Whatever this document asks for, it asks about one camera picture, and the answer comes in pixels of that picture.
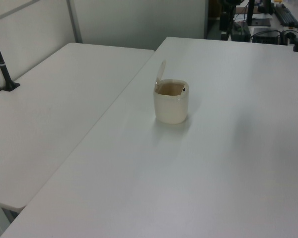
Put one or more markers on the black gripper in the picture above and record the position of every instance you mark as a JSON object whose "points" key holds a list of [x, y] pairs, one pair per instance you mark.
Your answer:
{"points": [[224, 21]]}

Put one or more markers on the cream plastic trash bin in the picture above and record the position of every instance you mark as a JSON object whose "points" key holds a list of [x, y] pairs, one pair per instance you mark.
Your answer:
{"points": [[171, 109]]}

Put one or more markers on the dark green box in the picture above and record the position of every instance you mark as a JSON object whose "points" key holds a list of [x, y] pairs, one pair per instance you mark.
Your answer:
{"points": [[241, 32]]}

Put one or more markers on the black monitor stand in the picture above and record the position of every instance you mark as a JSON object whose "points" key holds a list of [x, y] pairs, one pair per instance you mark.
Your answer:
{"points": [[250, 12]]}

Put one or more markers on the black electronics box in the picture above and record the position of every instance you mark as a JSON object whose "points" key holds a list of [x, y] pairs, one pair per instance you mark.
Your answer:
{"points": [[265, 34]]}

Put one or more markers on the black keyboard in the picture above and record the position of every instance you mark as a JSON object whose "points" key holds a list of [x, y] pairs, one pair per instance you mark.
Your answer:
{"points": [[286, 16]]}

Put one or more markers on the white table leg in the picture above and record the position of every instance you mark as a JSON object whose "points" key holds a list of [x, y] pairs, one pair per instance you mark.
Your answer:
{"points": [[0, 220]]}

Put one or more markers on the grey partition frame post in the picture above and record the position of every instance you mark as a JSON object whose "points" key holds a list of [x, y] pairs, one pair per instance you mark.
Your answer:
{"points": [[74, 22]]}

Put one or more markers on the black camera stand pole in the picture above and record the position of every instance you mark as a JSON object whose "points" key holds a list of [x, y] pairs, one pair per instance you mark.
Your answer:
{"points": [[2, 65]]}

